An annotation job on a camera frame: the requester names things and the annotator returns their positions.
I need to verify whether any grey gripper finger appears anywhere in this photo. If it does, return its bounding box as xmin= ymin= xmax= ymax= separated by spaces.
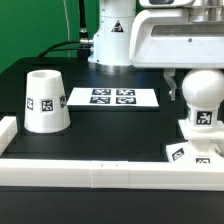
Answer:
xmin=164 ymin=68 xmax=177 ymax=100

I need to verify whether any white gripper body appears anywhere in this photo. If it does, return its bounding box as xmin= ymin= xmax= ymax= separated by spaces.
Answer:
xmin=129 ymin=9 xmax=224 ymax=69

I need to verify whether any white lamp bulb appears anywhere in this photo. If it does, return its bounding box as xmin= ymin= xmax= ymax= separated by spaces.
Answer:
xmin=182 ymin=69 xmax=224 ymax=132

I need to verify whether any white lamp base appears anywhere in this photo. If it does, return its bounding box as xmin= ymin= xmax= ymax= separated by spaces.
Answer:
xmin=166 ymin=119 xmax=224 ymax=164

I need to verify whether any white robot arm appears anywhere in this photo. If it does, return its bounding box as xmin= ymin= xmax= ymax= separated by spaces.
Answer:
xmin=89 ymin=0 xmax=224 ymax=96

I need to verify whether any white lamp shade cone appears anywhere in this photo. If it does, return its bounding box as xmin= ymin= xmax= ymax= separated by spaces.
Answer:
xmin=24 ymin=70 xmax=70 ymax=133

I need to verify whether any white marker sheet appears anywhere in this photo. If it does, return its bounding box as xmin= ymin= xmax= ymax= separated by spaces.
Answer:
xmin=68 ymin=87 xmax=159 ymax=107

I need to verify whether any black cable bundle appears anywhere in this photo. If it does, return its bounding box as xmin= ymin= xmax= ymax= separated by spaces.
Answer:
xmin=38 ymin=0 xmax=95 ymax=60

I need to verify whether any white thin cable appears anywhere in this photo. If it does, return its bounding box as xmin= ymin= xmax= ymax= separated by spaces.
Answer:
xmin=63 ymin=0 xmax=72 ymax=58

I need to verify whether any white front fence wall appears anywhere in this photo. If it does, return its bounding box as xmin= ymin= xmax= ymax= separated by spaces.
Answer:
xmin=0 ymin=159 xmax=224 ymax=191

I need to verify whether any white fence wall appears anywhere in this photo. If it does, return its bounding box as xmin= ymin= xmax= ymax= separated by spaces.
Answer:
xmin=0 ymin=116 xmax=18 ymax=156
xmin=0 ymin=159 xmax=224 ymax=191

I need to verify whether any white left fence wall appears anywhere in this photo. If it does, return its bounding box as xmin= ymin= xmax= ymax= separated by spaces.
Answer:
xmin=0 ymin=116 xmax=18 ymax=156

